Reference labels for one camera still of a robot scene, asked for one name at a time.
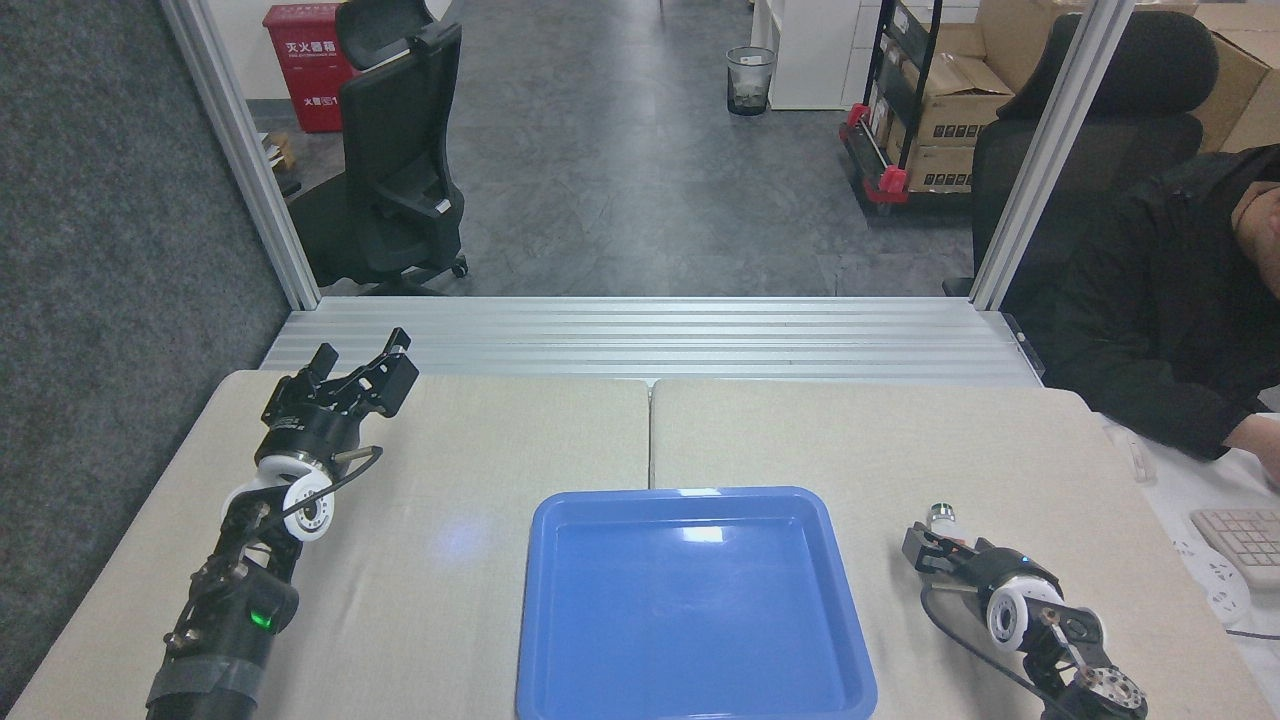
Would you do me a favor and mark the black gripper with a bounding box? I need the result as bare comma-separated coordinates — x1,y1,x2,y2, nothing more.
903,522,1061,601
258,328,420,471

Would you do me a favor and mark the blue plastic tray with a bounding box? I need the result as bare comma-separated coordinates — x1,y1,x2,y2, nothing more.
515,486,879,720

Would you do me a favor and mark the person's hand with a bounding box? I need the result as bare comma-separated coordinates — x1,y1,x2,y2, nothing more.
1225,412,1280,491

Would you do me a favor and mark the black office chair with headrest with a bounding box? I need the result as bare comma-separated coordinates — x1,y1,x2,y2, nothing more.
288,0,469,296

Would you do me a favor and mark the grey felt partition panel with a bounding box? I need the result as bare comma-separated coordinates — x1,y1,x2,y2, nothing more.
0,0,292,691

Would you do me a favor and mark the white power strip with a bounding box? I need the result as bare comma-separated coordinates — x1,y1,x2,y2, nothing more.
1170,540,1253,627

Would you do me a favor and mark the beige keyboard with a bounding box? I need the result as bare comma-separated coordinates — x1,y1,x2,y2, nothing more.
1190,508,1280,591

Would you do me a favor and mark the person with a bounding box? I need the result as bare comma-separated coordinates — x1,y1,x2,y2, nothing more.
1040,145,1280,491

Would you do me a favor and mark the red fire extinguisher box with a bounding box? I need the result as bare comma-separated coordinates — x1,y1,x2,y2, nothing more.
262,3,358,134

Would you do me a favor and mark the small printed cardboard box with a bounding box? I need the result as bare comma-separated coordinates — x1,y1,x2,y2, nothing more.
905,145,977,194

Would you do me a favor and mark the black red storage cart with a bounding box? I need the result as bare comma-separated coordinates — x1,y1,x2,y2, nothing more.
838,0,1001,216

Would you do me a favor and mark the open cardboard box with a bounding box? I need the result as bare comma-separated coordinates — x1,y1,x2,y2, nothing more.
903,52,1015,149

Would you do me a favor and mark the black round-backed office chair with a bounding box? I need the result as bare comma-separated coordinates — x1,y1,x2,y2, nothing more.
943,10,1219,301

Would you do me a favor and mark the black mesh trash bin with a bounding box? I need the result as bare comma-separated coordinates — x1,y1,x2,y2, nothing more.
726,46,778,117

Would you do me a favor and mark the white cabinet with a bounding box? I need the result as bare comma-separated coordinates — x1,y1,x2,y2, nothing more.
750,0,883,111

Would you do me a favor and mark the silver aluminium post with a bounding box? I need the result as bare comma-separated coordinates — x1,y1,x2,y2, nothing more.
160,0,322,311
969,0,1137,311

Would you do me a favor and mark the silver aluminium rail platform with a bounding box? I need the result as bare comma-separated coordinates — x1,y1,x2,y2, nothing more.
260,296,1047,388

